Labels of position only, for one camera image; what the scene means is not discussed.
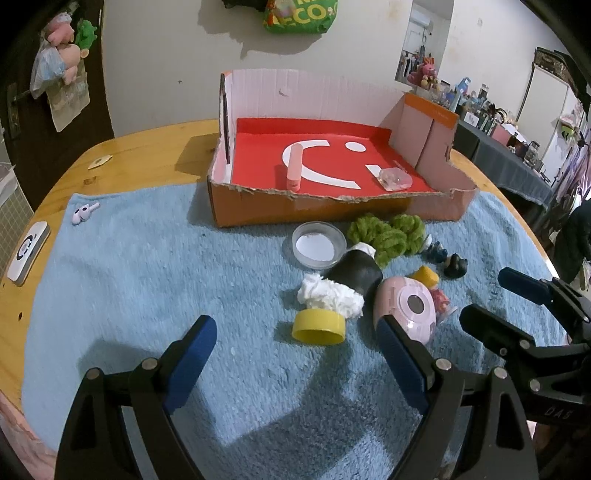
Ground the white device with black ring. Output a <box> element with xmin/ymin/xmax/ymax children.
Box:
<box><xmin>6</xmin><ymin>222</ymin><xmax>51</xmax><ymax>287</ymax></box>

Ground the door handle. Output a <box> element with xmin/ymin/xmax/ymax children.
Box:
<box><xmin>7</xmin><ymin>83</ymin><xmax>33</xmax><ymax>137</ymax></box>

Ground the white cabinet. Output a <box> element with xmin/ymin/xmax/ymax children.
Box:
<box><xmin>524</xmin><ymin>46</ymin><xmax>583</xmax><ymax>134</ymax></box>

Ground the white grid panel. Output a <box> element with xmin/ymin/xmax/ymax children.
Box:
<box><xmin>0</xmin><ymin>161</ymin><xmax>35</xmax><ymax>259</ymax></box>

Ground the green printed bag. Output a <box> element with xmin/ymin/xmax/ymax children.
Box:
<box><xmin>263</xmin><ymin>0</ymin><xmax>339</xmax><ymax>35</ymax></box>

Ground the green plush toy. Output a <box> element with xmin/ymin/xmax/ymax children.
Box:
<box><xmin>76</xmin><ymin>19</ymin><xmax>98</xmax><ymax>51</ymax></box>

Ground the pink round compact case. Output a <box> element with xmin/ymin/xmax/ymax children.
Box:
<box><xmin>373</xmin><ymin>277</ymin><xmax>437</xmax><ymax>344</ymax></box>

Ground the dark cloth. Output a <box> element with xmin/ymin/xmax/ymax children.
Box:
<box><xmin>551</xmin><ymin>194</ymin><xmax>591</xmax><ymax>284</ymax></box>

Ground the clear plastic bag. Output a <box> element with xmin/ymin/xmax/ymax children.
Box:
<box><xmin>30</xmin><ymin>46</ymin><xmax>65</xmax><ymax>99</ymax></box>

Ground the cluttered side table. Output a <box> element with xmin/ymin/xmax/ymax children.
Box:
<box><xmin>431</xmin><ymin>76</ymin><xmax>550</xmax><ymax>171</ymax></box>

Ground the pink plastic clip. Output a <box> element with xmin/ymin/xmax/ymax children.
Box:
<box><xmin>286</xmin><ymin>144</ymin><xmax>304</xmax><ymax>191</ymax></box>

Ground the pink plush rabbit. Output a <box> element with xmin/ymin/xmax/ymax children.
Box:
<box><xmin>409</xmin><ymin>55</ymin><xmax>439</xmax><ymax>88</ymax></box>

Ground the cardboard box with red bottom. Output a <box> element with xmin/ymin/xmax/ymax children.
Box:
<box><xmin>206</xmin><ymin>69</ymin><xmax>477</xmax><ymax>228</ymax></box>

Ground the white tissue wad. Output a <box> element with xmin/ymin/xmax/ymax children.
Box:
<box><xmin>297</xmin><ymin>273</ymin><xmax>365</xmax><ymax>319</ymax></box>

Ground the peach plush toy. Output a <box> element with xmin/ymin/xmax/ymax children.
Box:
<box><xmin>53</xmin><ymin>44</ymin><xmax>90</xmax><ymax>86</ymax></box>

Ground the pink plush toy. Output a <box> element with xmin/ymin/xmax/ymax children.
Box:
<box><xmin>46</xmin><ymin>13</ymin><xmax>77</xmax><ymax>47</ymax></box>

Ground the white bunny charm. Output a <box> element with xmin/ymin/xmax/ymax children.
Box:
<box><xmin>71</xmin><ymin>202</ymin><xmax>100</xmax><ymax>226</ymax></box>

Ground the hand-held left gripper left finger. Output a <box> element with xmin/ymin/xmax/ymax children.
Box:
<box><xmin>55</xmin><ymin>315</ymin><xmax>218</xmax><ymax>480</ymax></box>

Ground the dark blue small figure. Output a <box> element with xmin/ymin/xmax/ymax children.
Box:
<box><xmin>424</xmin><ymin>235</ymin><xmax>448</xmax><ymax>264</ymax></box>

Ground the clear round plastic dish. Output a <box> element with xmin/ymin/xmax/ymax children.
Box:
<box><xmin>292</xmin><ymin>222</ymin><xmax>347</xmax><ymax>271</ymax></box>

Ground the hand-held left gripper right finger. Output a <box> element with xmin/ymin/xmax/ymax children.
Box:
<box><xmin>376</xmin><ymin>316</ymin><xmax>539</xmax><ymax>480</ymax></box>

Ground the light blue towel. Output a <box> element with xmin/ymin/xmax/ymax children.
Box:
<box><xmin>21</xmin><ymin>182</ymin><xmax>568</xmax><ymax>480</ymax></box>

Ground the small clear plastic case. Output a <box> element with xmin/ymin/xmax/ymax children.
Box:
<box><xmin>378</xmin><ymin>168</ymin><xmax>411</xmax><ymax>191</ymax></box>

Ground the pink cloth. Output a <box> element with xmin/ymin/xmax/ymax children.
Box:
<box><xmin>0</xmin><ymin>392</ymin><xmax>47</xmax><ymax>480</ymax></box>

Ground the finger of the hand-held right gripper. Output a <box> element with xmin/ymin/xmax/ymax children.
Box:
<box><xmin>498</xmin><ymin>267</ymin><xmax>591</xmax><ymax>324</ymax></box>
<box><xmin>459</xmin><ymin>303</ymin><xmax>591</xmax><ymax>402</ymax></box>

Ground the yellow hair doll figure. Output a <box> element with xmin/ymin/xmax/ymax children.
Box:
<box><xmin>410</xmin><ymin>266</ymin><xmax>459</xmax><ymax>321</ymax></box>

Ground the yellow bottle cap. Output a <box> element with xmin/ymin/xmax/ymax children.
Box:
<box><xmin>292</xmin><ymin>309</ymin><xmax>347</xmax><ymax>346</ymax></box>

